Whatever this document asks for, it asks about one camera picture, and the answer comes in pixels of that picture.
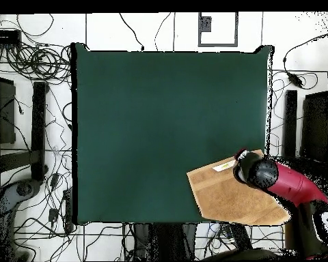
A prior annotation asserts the black cable coil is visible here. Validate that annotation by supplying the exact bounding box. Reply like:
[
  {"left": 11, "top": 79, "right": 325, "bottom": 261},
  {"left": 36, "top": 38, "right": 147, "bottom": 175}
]
[{"left": 5, "top": 43, "right": 72, "bottom": 83}]

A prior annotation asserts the office chair base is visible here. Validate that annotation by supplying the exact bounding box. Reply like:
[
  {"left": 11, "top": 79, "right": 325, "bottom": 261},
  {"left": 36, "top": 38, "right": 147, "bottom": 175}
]
[{"left": 0, "top": 178, "right": 42, "bottom": 261}]

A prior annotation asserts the black power brick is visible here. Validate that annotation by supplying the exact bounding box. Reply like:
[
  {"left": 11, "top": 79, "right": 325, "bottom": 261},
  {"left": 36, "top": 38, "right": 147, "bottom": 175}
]
[{"left": 229, "top": 223, "right": 254, "bottom": 250}]

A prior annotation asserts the grey square frame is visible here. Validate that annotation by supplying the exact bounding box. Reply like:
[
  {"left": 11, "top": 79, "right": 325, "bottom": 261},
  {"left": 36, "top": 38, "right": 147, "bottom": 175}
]
[{"left": 197, "top": 12, "right": 239, "bottom": 48}]

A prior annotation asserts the orange terry towel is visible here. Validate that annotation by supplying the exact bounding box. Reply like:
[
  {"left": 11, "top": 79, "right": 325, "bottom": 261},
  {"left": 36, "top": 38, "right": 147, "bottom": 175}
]
[{"left": 186, "top": 148, "right": 292, "bottom": 227}]

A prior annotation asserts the black cable with plug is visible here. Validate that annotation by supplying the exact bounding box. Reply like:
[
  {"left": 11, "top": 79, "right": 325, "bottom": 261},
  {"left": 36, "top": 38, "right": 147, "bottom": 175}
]
[{"left": 118, "top": 12, "right": 146, "bottom": 53}]

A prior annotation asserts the black power strip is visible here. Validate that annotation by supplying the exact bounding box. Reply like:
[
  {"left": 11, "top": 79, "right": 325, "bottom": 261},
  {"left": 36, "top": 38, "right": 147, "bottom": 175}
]
[
  {"left": 0, "top": 29, "right": 22, "bottom": 44},
  {"left": 62, "top": 188, "right": 74, "bottom": 233}
]

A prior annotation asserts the dark green tablecloth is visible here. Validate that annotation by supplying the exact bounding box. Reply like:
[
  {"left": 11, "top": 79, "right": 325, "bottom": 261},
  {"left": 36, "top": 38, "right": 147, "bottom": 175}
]
[{"left": 70, "top": 42, "right": 275, "bottom": 226}]

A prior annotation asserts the black stand bar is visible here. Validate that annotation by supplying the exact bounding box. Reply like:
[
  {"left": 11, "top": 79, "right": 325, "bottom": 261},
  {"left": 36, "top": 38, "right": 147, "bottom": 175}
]
[
  {"left": 30, "top": 81, "right": 49, "bottom": 181},
  {"left": 282, "top": 89, "right": 298, "bottom": 159}
]

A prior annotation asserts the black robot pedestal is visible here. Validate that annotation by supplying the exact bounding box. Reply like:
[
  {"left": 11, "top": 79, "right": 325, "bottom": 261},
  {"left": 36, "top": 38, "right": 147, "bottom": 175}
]
[{"left": 132, "top": 222, "right": 197, "bottom": 261}]

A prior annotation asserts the black box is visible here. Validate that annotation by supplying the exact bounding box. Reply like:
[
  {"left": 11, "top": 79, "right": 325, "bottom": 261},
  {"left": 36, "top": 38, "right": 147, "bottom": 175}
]
[
  {"left": 0, "top": 74, "right": 17, "bottom": 145},
  {"left": 299, "top": 90, "right": 328, "bottom": 164}
]

